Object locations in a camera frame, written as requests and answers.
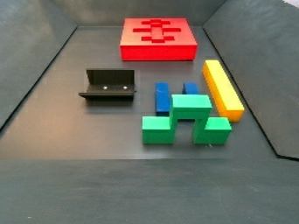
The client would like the yellow long bar block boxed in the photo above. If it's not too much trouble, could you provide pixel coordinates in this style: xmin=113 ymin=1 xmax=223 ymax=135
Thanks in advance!
xmin=201 ymin=59 xmax=245 ymax=122

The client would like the red board with cutouts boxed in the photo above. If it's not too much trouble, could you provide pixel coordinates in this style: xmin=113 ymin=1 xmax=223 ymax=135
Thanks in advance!
xmin=118 ymin=17 xmax=197 ymax=61

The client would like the black fixture holder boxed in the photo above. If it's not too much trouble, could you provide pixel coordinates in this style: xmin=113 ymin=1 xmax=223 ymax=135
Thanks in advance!
xmin=78 ymin=68 xmax=136 ymax=99

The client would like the green stepped arch block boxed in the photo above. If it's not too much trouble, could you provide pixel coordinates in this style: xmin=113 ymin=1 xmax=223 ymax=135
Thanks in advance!
xmin=141 ymin=94 xmax=232 ymax=144

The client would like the blue U-shaped block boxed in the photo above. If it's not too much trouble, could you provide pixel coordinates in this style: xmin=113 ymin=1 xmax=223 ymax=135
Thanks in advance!
xmin=154 ymin=82 xmax=200 ymax=116

